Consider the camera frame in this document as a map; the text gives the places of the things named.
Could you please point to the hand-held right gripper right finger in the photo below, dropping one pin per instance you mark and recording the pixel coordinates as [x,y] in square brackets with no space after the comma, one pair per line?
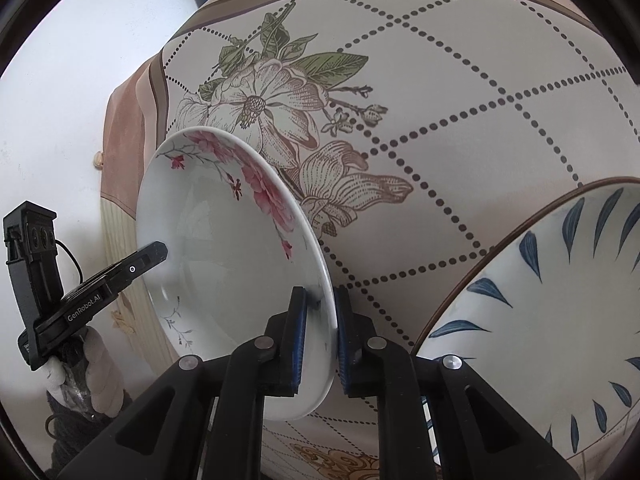
[343,340]

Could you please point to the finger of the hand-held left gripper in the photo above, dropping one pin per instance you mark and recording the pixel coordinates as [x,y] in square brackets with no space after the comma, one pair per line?
[137,266]

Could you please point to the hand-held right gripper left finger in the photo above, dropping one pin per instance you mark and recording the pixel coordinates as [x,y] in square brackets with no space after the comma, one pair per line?
[299,340]

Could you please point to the pink floral plate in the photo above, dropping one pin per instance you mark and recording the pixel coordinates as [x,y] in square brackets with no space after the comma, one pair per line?
[225,240]

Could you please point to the blue leaf pattern plate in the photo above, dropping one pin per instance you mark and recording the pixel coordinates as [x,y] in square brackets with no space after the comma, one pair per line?
[540,310]

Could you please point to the person's left hand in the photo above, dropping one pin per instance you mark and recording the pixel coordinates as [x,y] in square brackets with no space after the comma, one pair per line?
[102,375]

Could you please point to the small beige object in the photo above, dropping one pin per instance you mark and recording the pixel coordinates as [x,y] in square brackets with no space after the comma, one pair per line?
[98,160]

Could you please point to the floral dotted tablecloth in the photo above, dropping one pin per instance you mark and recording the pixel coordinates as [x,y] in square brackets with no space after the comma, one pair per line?
[450,110]

